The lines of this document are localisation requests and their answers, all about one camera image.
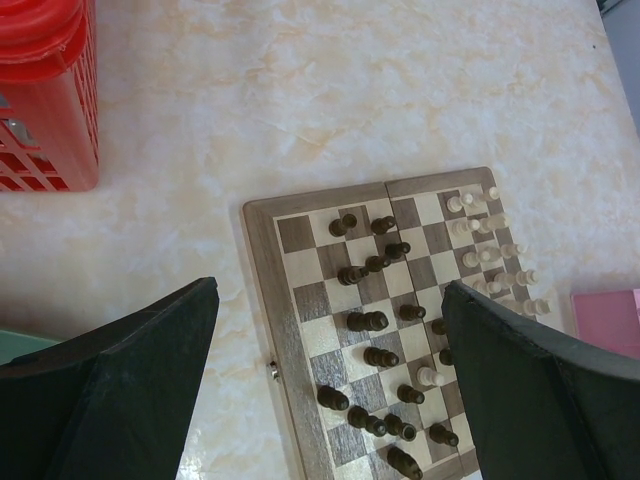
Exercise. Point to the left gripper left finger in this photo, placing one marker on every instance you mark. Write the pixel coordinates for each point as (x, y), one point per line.
(115, 402)

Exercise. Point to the pink plastic box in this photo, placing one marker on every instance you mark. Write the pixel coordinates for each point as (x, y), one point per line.
(609, 320)

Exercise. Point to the dark green box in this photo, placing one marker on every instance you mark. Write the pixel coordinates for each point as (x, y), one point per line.
(15, 344)

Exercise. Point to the red plastic basket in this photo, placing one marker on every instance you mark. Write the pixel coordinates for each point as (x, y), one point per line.
(49, 113)

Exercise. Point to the wooden chess board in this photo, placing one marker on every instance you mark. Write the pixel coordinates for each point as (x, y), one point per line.
(352, 281)

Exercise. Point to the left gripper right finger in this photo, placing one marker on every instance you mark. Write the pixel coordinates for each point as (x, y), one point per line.
(540, 404)

